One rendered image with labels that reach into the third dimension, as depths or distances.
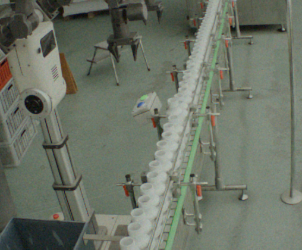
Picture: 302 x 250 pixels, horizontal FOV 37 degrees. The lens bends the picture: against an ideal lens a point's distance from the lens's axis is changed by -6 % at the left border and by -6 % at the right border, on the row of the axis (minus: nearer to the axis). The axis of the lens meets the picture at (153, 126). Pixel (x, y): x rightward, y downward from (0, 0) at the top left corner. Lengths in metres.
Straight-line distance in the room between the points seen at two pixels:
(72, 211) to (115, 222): 0.36
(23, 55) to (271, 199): 1.88
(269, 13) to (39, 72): 4.46
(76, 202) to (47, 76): 0.68
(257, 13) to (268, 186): 3.29
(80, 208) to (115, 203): 0.90
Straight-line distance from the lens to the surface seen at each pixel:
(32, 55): 1.97
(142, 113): 1.90
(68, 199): 2.38
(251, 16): 6.11
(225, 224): 2.95
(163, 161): 1.48
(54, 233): 1.71
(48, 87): 2.04
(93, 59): 5.31
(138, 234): 1.21
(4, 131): 3.87
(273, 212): 3.01
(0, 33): 1.82
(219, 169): 3.00
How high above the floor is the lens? 1.94
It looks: 28 degrees down
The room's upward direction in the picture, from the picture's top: 10 degrees counter-clockwise
